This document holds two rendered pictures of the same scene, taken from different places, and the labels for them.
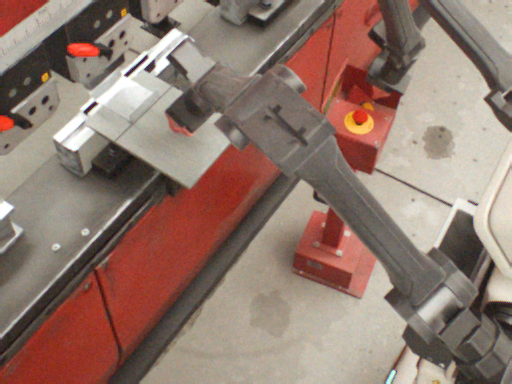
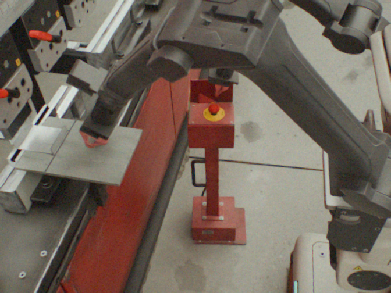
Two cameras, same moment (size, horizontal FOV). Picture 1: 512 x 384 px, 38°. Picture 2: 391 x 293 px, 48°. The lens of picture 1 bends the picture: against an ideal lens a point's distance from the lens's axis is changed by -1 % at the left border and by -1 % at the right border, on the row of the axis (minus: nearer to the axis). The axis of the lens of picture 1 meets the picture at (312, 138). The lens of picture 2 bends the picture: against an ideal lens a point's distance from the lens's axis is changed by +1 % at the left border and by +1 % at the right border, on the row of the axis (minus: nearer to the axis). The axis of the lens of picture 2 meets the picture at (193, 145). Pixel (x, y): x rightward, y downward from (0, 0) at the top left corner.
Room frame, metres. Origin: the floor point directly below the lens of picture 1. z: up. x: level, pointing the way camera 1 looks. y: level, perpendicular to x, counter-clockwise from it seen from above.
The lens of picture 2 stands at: (0.13, 0.14, 1.78)
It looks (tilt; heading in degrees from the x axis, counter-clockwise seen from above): 47 degrees down; 351
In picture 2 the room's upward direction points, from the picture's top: 4 degrees counter-clockwise
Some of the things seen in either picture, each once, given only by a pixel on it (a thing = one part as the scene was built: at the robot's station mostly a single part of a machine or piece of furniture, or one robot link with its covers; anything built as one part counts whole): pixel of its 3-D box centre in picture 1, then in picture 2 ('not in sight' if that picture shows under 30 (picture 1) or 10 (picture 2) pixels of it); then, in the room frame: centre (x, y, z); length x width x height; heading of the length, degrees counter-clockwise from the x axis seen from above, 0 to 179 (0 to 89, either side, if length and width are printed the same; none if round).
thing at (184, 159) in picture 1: (165, 126); (81, 149); (0.90, 0.30, 1.00); 0.26 x 0.18 x 0.01; 65
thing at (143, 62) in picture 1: (119, 87); (34, 134); (0.99, 0.42, 0.99); 0.20 x 0.03 x 0.03; 155
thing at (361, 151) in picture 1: (359, 115); (211, 110); (1.21, -0.11, 0.75); 0.20 x 0.16 x 0.18; 166
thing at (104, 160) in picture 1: (147, 125); (65, 159); (0.97, 0.36, 0.89); 0.30 x 0.05 x 0.03; 155
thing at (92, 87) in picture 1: (103, 65); (15, 116); (0.96, 0.43, 1.08); 0.10 x 0.02 x 0.10; 155
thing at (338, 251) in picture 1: (331, 238); (212, 210); (1.21, -0.11, 0.13); 0.10 x 0.10 x 0.01; 76
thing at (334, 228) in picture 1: (342, 193); (212, 174); (1.21, -0.11, 0.39); 0.05 x 0.05 x 0.54; 76
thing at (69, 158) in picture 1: (129, 99); (45, 144); (1.01, 0.41, 0.92); 0.39 x 0.06 x 0.10; 155
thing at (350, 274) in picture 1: (338, 252); (219, 218); (1.20, -0.14, 0.06); 0.25 x 0.20 x 0.12; 76
